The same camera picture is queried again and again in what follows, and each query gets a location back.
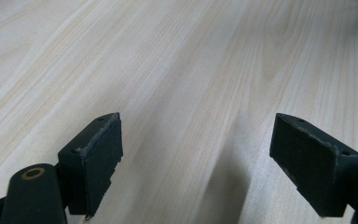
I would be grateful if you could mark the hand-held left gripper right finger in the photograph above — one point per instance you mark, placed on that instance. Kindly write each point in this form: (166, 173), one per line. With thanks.
(313, 161)

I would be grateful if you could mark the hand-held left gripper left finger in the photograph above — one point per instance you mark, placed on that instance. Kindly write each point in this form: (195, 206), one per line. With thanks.
(96, 161)

